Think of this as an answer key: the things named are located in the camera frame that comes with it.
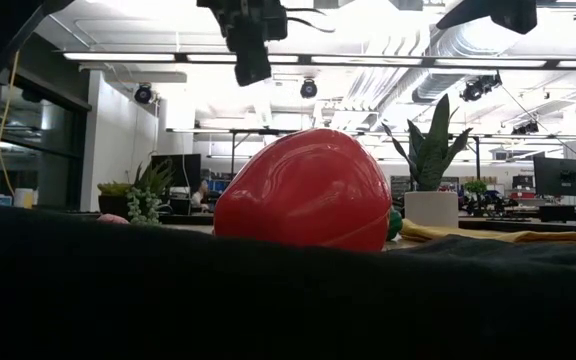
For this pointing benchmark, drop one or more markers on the long ceiling light fixture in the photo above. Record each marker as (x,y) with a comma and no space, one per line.
(118,57)

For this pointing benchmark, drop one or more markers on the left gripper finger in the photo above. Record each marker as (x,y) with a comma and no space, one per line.
(253,67)

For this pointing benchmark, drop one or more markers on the green toy bell pepper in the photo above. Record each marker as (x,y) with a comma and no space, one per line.
(395,225)

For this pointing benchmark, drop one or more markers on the silver ventilation duct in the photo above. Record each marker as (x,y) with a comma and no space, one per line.
(433,87)

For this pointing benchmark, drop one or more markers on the small green potted plant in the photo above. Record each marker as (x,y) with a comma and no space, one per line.
(476,186)

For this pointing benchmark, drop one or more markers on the red toy bell pepper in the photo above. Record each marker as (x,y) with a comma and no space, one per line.
(303,195)

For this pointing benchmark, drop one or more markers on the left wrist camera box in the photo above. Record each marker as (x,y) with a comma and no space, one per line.
(277,22)

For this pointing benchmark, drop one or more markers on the succulents in black pot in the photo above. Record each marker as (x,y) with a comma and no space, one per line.
(118,205)

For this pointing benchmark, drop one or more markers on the pink toy peach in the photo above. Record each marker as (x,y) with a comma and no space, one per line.
(113,219)

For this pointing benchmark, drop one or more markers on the yellow cloth napkin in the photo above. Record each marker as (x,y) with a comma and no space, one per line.
(468,234)

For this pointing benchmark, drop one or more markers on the black computer monitor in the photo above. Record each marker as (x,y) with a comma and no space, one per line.
(560,175)
(175,170)

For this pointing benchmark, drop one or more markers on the person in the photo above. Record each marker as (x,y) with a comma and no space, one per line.
(200,197)

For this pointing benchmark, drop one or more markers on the black ceiling spotlight cluster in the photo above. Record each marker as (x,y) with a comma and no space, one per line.
(473,90)
(525,128)

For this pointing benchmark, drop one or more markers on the snake plant in white pot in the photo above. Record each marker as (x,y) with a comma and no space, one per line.
(430,210)

